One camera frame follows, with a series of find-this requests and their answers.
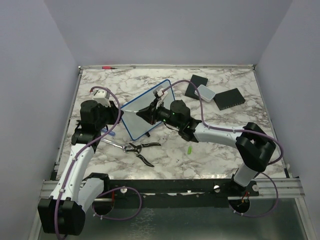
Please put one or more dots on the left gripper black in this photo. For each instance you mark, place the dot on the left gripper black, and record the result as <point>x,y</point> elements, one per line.
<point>113,110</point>

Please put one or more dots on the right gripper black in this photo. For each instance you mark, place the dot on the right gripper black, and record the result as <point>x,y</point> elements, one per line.
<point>149,113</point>

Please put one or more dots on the white marker pen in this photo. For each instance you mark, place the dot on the white marker pen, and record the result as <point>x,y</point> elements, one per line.
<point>130,111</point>

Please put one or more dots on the green marker cap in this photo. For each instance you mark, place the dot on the green marker cap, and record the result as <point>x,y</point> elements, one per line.
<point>189,151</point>

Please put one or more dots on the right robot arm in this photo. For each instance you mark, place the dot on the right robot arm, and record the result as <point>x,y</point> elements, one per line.
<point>254,146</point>

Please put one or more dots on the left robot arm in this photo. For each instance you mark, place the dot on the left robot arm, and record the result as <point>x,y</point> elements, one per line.
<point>64,212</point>

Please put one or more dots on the black flat box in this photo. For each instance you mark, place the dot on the black flat box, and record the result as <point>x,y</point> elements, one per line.
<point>196,81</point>

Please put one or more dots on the white small router box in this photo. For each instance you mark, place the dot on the white small router box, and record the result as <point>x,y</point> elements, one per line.
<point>205,93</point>

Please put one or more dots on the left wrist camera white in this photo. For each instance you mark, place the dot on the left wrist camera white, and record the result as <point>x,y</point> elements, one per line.
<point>101,97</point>

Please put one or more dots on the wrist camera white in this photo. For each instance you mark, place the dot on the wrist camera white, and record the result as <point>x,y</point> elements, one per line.
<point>101,97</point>
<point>160,95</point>

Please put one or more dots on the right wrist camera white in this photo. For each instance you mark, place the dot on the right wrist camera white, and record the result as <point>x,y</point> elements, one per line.
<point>160,95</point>

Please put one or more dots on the blue handled cutters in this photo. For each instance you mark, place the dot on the blue handled cutters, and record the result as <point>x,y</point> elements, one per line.
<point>78,123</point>

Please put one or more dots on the red pen at back rail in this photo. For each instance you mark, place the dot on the red pen at back rail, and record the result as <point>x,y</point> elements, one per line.
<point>108,68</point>

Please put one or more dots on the black network switch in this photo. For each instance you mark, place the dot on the black network switch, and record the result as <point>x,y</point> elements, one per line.
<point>230,98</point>

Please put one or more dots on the aluminium table frame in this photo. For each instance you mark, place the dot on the aluminium table frame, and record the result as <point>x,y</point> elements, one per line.
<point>175,198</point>

